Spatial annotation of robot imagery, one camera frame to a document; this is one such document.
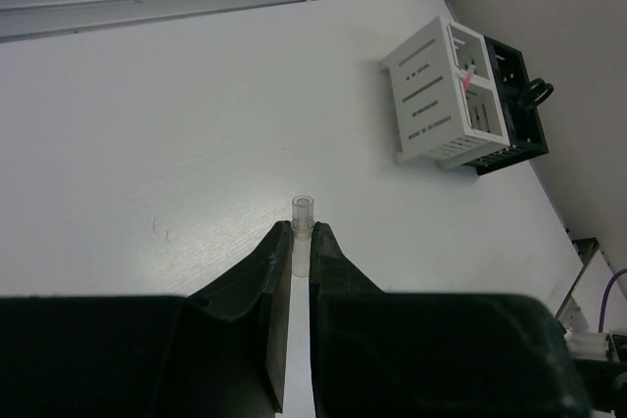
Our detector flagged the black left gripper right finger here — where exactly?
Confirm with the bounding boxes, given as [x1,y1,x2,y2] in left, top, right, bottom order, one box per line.
[309,223,592,417]

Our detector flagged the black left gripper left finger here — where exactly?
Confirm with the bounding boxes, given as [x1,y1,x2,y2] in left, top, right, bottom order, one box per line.
[1,221,291,417]

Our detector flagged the small white cap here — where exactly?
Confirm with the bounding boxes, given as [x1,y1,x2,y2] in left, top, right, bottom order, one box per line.
[291,195,314,277]

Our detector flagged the pink pen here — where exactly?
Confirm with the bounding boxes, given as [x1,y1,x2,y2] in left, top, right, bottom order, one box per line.
[459,64,476,92]

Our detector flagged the black handled scissors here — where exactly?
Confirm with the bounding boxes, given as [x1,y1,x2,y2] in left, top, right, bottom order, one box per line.
[512,78,555,112]

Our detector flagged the white slotted organizer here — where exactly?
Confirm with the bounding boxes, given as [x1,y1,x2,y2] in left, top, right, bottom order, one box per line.
[381,16,509,170]

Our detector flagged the black slotted organizer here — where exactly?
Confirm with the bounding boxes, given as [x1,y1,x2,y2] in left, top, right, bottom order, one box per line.
[466,37,549,176]

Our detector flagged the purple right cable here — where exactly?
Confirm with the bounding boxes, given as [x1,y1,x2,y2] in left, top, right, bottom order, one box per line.
[596,268,627,336]

